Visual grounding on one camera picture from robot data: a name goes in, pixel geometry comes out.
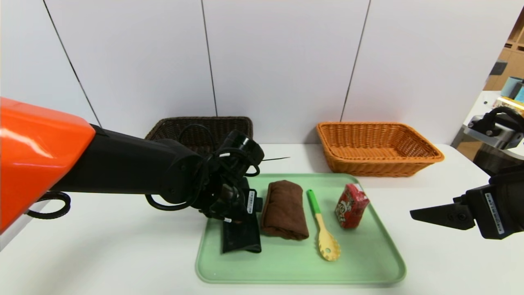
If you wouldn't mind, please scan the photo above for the yellow printed box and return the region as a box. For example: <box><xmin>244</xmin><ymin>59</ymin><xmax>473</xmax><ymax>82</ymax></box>
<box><xmin>495</xmin><ymin>97</ymin><xmax>524</xmax><ymax>113</ymax></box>

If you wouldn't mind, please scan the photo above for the wooden shelf unit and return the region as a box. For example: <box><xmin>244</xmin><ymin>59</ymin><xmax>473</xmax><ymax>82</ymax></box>
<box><xmin>483</xmin><ymin>4</ymin><xmax>524</xmax><ymax>91</ymax></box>

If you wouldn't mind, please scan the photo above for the brown towel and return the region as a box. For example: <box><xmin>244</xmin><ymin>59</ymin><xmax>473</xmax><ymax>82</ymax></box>
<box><xmin>261</xmin><ymin>180</ymin><xmax>309</xmax><ymax>241</ymax></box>

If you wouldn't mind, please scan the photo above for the dark brown wicker basket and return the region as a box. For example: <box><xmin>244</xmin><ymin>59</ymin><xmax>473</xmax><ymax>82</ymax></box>
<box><xmin>144</xmin><ymin>116</ymin><xmax>253</xmax><ymax>156</ymax></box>

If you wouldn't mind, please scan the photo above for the white side table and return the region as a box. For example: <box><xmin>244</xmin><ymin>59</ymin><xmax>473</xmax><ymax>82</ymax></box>
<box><xmin>452</xmin><ymin>91</ymin><xmax>524</xmax><ymax>161</ymax></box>

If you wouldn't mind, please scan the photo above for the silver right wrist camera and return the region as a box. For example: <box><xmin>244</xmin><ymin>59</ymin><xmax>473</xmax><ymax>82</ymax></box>
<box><xmin>464</xmin><ymin>115</ymin><xmax>522</xmax><ymax>150</ymax></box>

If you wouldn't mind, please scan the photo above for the yellow pasta spoon green handle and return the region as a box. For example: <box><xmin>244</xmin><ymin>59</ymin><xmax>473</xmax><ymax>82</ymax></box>
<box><xmin>307</xmin><ymin>189</ymin><xmax>341</xmax><ymax>261</ymax></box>

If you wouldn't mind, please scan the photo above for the orange wicker basket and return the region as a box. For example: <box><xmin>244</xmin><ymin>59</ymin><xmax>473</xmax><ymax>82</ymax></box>
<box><xmin>316</xmin><ymin>122</ymin><xmax>445</xmax><ymax>178</ymax></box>

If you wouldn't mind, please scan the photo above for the dark woven bin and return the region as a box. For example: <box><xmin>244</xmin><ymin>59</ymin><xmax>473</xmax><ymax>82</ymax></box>
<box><xmin>475</xmin><ymin>143</ymin><xmax>524</xmax><ymax>177</ymax></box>

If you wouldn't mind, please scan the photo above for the red drink carton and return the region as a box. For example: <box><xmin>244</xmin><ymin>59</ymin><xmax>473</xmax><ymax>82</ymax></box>
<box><xmin>335</xmin><ymin>183</ymin><xmax>370</xmax><ymax>229</ymax></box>

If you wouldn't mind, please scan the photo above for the light green plastic tray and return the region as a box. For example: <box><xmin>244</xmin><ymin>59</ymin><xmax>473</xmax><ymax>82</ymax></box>
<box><xmin>196</xmin><ymin>173</ymin><xmax>407</xmax><ymax>284</ymax></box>

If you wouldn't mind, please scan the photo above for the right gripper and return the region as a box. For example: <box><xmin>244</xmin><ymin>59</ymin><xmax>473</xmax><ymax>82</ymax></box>
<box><xmin>409</xmin><ymin>170</ymin><xmax>524</xmax><ymax>240</ymax></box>

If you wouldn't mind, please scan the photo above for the blue cup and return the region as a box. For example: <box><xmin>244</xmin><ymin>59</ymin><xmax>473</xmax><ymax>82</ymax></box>
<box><xmin>501</xmin><ymin>77</ymin><xmax>523</xmax><ymax>99</ymax></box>

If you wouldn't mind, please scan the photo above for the black pouch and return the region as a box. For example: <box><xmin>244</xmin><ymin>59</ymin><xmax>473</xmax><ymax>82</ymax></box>
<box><xmin>221</xmin><ymin>177</ymin><xmax>262</xmax><ymax>253</ymax></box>

